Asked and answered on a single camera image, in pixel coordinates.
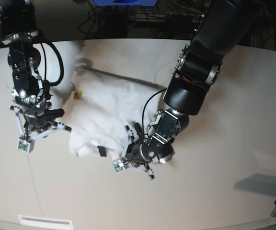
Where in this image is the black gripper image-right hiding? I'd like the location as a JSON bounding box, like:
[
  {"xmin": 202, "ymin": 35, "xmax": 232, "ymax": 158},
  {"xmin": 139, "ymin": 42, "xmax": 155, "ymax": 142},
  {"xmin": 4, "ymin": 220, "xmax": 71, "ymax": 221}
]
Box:
[{"xmin": 126, "ymin": 122, "xmax": 150, "ymax": 168}]

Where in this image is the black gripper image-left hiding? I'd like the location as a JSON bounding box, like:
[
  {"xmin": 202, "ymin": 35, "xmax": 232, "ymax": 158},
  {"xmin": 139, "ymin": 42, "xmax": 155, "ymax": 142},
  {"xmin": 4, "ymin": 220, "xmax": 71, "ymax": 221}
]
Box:
[{"xmin": 23, "ymin": 106, "xmax": 64, "ymax": 132}]

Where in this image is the white printed T-shirt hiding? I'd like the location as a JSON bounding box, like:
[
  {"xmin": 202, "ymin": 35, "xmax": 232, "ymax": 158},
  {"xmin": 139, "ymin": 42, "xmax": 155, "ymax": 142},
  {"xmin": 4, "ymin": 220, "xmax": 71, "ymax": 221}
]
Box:
[{"xmin": 57, "ymin": 39, "xmax": 176, "ymax": 159}]

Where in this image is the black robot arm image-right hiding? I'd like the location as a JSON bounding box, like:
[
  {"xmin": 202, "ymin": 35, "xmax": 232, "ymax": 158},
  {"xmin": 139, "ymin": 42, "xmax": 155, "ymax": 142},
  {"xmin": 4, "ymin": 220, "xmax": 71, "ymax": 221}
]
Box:
[{"xmin": 120, "ymin": 0, "xmax": 266, "ymax": 167}]

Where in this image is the white label strip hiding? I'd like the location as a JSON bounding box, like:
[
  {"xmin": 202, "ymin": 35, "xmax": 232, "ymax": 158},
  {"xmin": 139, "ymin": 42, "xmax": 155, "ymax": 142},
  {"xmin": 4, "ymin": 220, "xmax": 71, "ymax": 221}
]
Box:
[{"xmin": 18, "ymin": 215, "xmax": 73, "ymax": 230}]

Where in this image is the blue box at top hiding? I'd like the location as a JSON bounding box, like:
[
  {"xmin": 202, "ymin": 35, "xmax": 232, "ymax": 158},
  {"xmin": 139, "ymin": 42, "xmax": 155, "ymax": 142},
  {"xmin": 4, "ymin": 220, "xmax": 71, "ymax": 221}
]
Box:
[{"xmin": 93, "ymin": 0, "xmax": 157, "ymax": 6}]

